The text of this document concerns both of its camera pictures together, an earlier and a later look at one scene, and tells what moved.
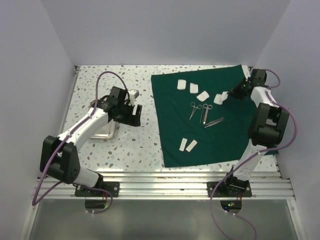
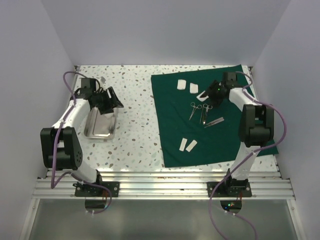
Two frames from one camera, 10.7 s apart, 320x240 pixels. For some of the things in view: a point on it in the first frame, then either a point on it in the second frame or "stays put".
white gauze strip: [190, 147] stays put
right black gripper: [235, 92] to [214, 85]
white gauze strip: [183, 143] stays put
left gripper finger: [137, 117] to [113, 99]
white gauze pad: [193, 88] stays put
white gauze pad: [203, 96] stays put
